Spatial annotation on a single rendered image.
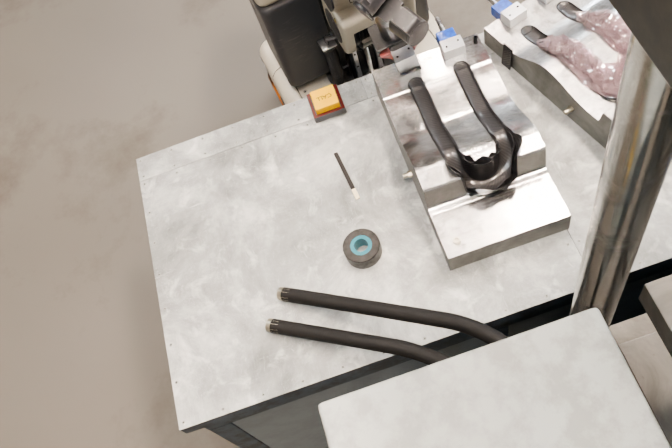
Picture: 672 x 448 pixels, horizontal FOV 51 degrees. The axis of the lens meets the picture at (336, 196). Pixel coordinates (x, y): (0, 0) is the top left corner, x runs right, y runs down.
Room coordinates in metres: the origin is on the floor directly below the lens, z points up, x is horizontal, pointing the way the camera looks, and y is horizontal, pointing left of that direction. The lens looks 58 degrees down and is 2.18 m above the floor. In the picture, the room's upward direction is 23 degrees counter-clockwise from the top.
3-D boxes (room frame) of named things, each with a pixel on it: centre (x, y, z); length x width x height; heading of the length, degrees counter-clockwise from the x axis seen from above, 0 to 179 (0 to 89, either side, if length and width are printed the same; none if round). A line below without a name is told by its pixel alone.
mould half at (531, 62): (0.88, -0.67, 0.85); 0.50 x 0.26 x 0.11; 13
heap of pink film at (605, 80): (0.88, -0.66, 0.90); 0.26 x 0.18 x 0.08; 13
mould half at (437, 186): (0.82, -0.30, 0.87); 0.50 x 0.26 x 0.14; 176
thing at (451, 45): (1.08, -0.38, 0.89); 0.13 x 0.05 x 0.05; 175
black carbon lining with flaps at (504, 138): (0.83, -0.31, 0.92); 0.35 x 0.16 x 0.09; 176
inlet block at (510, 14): (1.13, -0.54, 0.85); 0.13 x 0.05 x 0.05; 13
